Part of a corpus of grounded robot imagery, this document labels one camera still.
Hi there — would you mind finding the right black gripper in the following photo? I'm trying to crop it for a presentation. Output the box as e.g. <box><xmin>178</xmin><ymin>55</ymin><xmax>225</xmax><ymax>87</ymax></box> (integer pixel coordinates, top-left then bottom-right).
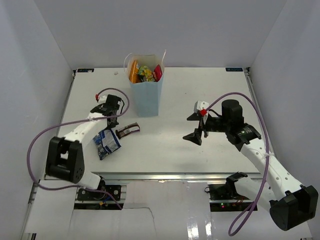
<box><xmin>183</xmin><ymin>112</ymin><xmax>231</xmax><ymax>145</ymax></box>

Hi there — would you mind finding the yellow green candy bag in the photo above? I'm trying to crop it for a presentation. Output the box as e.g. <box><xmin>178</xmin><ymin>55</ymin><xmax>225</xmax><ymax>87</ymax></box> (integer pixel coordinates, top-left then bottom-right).
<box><xmin>137</xmin><ymin>65</ymin><xmax>156</xmax><ymax>82</ymax></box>

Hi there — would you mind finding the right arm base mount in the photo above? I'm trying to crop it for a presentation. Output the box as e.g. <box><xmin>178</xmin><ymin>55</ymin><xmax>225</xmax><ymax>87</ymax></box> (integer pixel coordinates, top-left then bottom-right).
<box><xmin>204</xmin><ymin>184</ymin><xmax>253</xmax><ymax>213</ymax></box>

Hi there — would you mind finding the left blue corner label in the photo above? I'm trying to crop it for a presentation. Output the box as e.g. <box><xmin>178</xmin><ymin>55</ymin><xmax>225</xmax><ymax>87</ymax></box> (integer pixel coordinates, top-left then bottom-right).
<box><xmin>76</xmin><ymin>68</ymin><xmax>95</xmax><ymax>73</ymax></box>

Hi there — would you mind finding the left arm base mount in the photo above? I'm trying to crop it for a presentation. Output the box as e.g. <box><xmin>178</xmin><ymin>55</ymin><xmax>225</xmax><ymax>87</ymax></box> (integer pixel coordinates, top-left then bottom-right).
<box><xmin>74</xmin><ymin>185</ymin><xmax>122</xmax><ymax>210</ymax></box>

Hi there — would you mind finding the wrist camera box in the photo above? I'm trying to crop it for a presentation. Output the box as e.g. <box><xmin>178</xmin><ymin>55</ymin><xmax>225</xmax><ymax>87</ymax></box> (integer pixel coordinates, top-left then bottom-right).
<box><xmin>193</xmin><ymin>100</ymin><xmax>209</xmax><ymax>117</ymax></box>
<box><xmin>95</xmin><ymin>94</ymin><xmax>108</xmax><ymax>104</ymax></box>

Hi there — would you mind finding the orange chips bag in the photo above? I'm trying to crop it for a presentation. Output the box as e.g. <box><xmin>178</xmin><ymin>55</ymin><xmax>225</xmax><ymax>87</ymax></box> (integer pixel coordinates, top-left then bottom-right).
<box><xmin>129</xmin><ymin>60</ymin><xmax>140</xmax><ymax>84</ymax></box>

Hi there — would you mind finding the small red candy wrapper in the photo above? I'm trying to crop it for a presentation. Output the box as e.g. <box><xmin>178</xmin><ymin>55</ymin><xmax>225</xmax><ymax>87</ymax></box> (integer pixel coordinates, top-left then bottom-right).
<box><xmin>153</xmin><ymin>64</ymin><xmax>163</xmax><ymax>82</ymax></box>

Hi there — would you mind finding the right blue corner label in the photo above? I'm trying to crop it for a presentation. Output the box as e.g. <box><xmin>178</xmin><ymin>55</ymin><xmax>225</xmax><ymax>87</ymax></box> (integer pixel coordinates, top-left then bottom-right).
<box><xmin>225</xmin><ymin>67</ymin><xmax>244</xmax><ymax>72</ymax></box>

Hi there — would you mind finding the brown chocolate bar wrapper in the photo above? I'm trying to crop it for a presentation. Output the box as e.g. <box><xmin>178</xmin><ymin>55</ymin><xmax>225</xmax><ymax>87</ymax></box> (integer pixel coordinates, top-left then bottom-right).
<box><xmin>115</xmin><ymin>122</ymin><xmax>141</xmax><ymax>139</ymax></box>

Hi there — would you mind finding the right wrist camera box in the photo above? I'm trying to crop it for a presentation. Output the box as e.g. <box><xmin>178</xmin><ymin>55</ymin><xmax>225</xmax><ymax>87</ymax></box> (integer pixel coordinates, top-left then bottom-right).
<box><xmin>193</xmin><ymin>100</ymin><xmax>209</xmax><ymax>117</ymax></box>

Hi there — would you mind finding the light blue paper bag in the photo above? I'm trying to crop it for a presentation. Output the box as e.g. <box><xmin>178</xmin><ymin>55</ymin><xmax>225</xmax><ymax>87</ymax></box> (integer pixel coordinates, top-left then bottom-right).
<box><xmin>123</xmin><ymin>53</ymin><xmax>165</xmax><ymax>117</ymax></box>

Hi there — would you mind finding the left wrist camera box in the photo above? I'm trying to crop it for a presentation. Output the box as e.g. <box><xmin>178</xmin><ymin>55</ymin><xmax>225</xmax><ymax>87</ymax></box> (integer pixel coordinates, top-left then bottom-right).
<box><xmin>95</xmin><ymin>94</ymin><xmax>108</xmax><ymax>104</ymax></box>

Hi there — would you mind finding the blue snack bag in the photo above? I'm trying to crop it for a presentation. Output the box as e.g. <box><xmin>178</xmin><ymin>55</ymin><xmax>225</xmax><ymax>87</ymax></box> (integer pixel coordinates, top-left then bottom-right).
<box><xmin>93</xmin><ymin>129</ymin><xmax>121</xmax><ymax>161</ymax></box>

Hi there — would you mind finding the blue corner label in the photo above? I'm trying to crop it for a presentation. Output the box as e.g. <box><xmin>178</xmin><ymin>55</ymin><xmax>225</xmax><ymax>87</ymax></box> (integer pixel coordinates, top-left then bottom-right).
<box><xmin>225</xmin><ymin>67</ymin><xmax>244</xmax><ymax>72</ymax></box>
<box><xmin>76</xmin><ymin>68</ymin><xmax>95</xmax><ymax>73</ymax></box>

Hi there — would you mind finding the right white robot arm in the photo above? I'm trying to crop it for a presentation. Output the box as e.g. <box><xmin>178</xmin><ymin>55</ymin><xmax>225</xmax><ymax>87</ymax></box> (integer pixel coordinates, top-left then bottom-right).
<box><xmin>183</xmin><ymin>99</ymin><xmax>319</xmax><ymax>231</ymax></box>

